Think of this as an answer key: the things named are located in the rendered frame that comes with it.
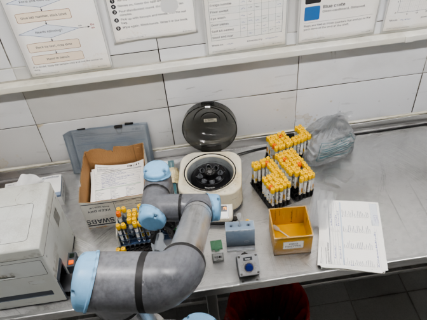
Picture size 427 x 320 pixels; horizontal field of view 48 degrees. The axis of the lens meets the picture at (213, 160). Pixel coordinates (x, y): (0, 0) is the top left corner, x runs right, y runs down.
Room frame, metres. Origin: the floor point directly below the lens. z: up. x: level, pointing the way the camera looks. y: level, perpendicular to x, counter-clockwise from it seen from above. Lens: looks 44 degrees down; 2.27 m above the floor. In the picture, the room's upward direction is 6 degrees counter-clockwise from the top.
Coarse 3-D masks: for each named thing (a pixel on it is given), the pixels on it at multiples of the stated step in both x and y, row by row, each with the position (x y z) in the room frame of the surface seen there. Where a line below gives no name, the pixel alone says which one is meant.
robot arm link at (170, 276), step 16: (192, 208) 0.77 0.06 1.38; (208, 208) 0.79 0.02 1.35; (192, 224) 0.68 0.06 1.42; (208, 224) 0.73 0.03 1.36; (176, 240) 0.62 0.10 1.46; (192, 240) 0.61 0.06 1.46; (160, 256) 0.53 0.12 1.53; (176, 256) 0.53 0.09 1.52; (192, 256) 0.54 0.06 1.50; (144, 272) 0.49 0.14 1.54; (160, 272) 0.49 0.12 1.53; (176, 272) 0.50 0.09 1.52; (192, 272) 0.51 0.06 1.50; (144, 288) 0.47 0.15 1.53; (160, 288) 0.47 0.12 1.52; (176, 288) 0.47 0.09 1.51; (192, 288) 0.49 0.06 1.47; (144, 304) 0.45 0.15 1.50; (160, 304) 0.45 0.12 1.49; (176, 304) 0.46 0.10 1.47
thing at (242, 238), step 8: (232, 224) 1.03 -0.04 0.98; (240, 224) 1.02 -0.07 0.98; (248, 224) 1.02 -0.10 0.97; (232, 232) 1.00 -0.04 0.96; (240, 232) 1.00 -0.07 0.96; (248, 232) 1.00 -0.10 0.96; (232, 240) 1.00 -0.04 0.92; (240, 240) 1.00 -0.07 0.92; (248, 240) 1.00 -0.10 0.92; (232, 248) 0.99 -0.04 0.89; (240, 248) 0.99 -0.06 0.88; (248, 248) 0.98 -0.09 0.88
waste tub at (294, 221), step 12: (276, 216) 1.08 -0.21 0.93; (288, 216) 1.08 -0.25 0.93; (300, 216) 1.08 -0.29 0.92; (288, 228) 1.06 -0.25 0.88; (300, 228) 1.05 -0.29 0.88; (276, 240) 0.95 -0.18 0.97; (288, 240) 0.95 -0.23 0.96; (300, 240) 0.95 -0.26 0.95; (312, 240) 0.95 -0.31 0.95; (276, 252) 0.95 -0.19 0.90; (288, 252) 0.95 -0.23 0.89; (300, 252) 0.95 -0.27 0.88
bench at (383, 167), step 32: (352, 128) 1.55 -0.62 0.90; (384, 128) 1.56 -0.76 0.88; (416, 128) 1.54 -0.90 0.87; (256, 160) 1.43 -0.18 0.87; (352, 160) 1.38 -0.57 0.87; (384, 160) 1.36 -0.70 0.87; (416, 160) 1.34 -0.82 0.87; (256, 192) 1.25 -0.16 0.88; (352, 192) 1.20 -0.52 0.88; (384, 192) 1.19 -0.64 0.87; (416, 192) 1.17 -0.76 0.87; (224, 224) 1.11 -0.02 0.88; (256, 224) 1.10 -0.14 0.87; (384, 224) 1.04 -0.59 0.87; (416, 224) 1.03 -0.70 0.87; (224, 256) 0.97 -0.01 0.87; (288, 256) 0.94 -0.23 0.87; (416, 256) 0.89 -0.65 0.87; (224, 288) 0.84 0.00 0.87; (256, 288) 0.85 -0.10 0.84
